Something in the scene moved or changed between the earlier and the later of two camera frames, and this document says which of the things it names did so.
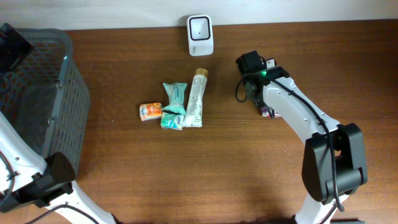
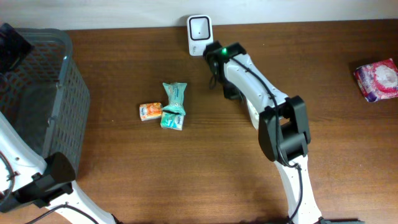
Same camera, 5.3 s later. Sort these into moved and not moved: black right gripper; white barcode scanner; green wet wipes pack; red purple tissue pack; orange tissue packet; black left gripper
Moved: red purple tissue pack; black right gripper
Not moved: black left gripper; green wet wipes pack; orange tissue packet; white barcode scanner
